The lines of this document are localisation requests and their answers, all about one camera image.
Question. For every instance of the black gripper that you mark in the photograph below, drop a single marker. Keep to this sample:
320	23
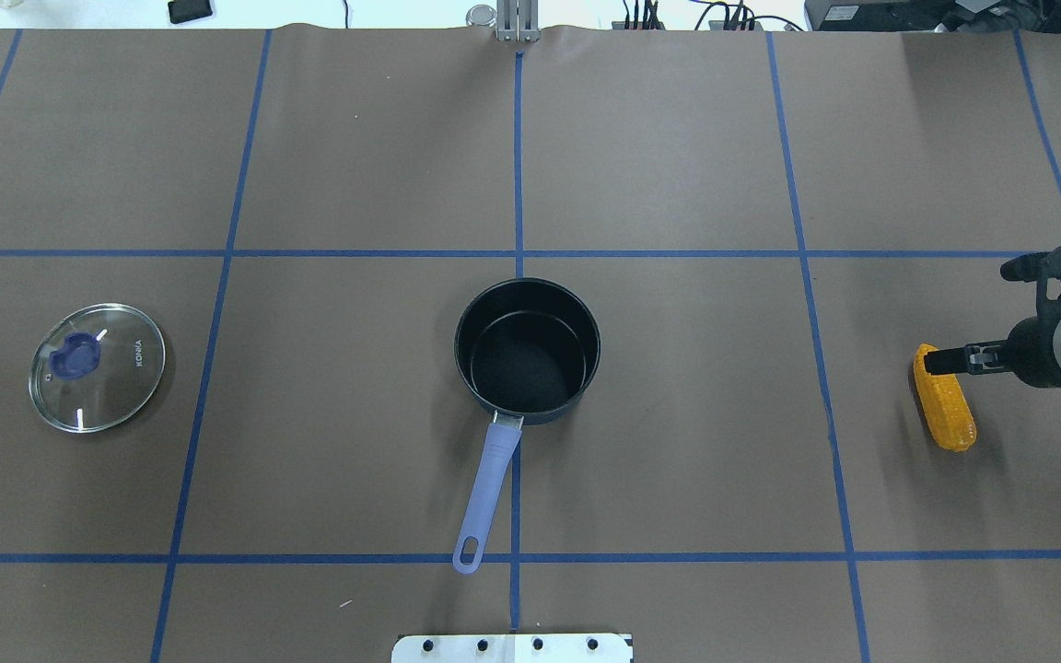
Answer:
1031	351

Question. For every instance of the yellow corn cob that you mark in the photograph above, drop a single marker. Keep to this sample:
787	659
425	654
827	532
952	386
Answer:
941	400

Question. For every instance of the glass pot lid blue knob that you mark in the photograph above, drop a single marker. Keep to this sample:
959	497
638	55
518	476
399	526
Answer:
97	368

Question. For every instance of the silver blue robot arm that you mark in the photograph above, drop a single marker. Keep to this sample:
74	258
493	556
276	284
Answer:
1052	330

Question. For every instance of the dark blue saucepan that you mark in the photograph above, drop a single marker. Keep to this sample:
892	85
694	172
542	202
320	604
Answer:
527	349

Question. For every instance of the small black square pad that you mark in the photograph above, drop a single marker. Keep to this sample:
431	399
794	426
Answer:
184	11

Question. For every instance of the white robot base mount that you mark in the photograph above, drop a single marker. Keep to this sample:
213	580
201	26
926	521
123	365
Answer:
565	647

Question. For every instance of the aluminium frame post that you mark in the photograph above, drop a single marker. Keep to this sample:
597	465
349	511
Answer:
517	21

